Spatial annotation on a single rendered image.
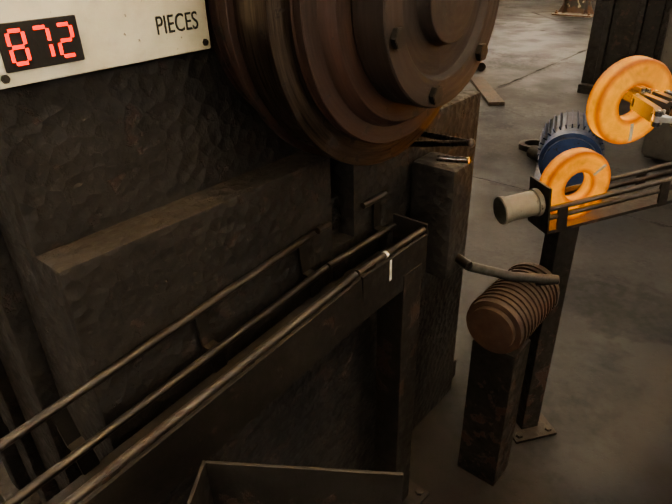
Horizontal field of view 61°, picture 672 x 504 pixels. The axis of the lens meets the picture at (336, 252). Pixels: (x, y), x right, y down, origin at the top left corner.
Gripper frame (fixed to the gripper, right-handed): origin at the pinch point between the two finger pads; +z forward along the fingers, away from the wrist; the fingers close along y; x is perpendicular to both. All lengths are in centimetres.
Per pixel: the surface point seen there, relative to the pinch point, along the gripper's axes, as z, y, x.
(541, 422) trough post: 4, 3, -92
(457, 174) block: 3.3, -30.8, -13.4
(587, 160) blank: 8.1, 0.9, -16.5
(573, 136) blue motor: 133, 96, -67
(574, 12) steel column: 695, 495, -123
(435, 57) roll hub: -13.5, -44.6, 12.4
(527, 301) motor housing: -4.1, -15.7, -40.3
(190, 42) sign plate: -9, -75, 15
